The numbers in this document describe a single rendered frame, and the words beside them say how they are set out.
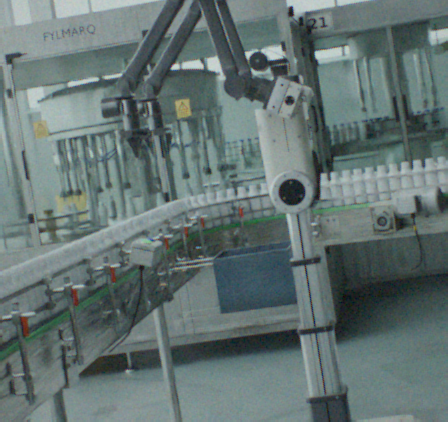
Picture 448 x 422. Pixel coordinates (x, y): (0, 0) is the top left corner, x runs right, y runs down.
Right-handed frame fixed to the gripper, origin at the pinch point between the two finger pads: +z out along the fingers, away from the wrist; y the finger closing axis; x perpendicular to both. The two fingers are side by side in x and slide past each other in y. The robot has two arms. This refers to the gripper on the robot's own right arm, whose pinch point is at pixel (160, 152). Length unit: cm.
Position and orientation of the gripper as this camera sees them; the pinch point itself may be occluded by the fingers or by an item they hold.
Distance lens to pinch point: 462.7
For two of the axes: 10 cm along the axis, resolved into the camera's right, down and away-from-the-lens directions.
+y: -9.8, 1.4, 1.2
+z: 1.5, 9.9, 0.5
